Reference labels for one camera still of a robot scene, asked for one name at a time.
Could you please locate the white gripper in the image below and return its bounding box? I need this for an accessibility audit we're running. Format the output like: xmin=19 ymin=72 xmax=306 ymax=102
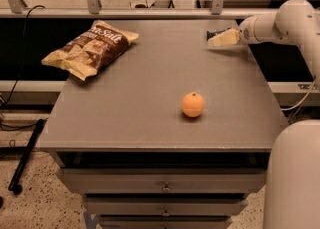
xmin=207 ymin=16 xmax=261 ymax=47

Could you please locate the blue rxbar blueberry wrapper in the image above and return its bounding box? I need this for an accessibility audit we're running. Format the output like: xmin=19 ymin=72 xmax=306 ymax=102
xmin=207 ymin=28 xmax=231 ymax=40

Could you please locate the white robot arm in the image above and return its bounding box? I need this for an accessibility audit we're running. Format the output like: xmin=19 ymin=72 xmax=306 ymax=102
xmin=207 ymin=0 xmax=320 ymax=229

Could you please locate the orange fruit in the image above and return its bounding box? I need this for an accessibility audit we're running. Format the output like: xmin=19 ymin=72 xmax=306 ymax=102
xmin=181 ymin=92 xmax=204 ymax=118

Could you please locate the grey drawer cabinet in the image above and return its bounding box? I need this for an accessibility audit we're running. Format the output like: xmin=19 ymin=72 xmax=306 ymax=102
xmin=35 ymin=19 xmax=290 ymax=229

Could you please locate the sea salt chips bag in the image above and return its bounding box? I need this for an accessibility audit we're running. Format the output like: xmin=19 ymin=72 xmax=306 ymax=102
xmin=41 ymin=20 xmax=139 ymax=81

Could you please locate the top grey drawer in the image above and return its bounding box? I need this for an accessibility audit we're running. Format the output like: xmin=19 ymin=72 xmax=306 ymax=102
xmin=57 ymin=168 xmax=265 ymax=194

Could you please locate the grey drawer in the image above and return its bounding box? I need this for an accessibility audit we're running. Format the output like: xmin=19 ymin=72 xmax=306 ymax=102
xmin=57 ymin=168 xmax=265 ymax=194
xmin=84 ymin=196 xmax=248 ymax=216
xmin=99 ymin=217 xmax=232 ymax=229

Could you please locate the middle grey drawer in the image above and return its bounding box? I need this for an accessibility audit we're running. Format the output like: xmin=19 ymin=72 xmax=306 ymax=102
xmin=84 ymin=196 xmax=248 ymax=216

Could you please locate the bottom grey drawer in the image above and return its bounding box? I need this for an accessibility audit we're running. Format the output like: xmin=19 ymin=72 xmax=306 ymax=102
xmin=99 ymin=217 xmax=232 ymax=229

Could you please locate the black rod with wheel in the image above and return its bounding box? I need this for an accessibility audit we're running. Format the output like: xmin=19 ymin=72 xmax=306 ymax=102
xmin=8 ymin=119 xmax=45 ymax=195

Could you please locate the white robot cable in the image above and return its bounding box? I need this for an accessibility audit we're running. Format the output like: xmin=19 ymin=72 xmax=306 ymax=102
xmin=280 ymin=77 xmax=317 ymax=112

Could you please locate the black cable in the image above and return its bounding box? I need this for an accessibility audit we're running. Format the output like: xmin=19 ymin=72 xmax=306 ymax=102
xmin=0 ymin=4 xmax=47 ymax=132

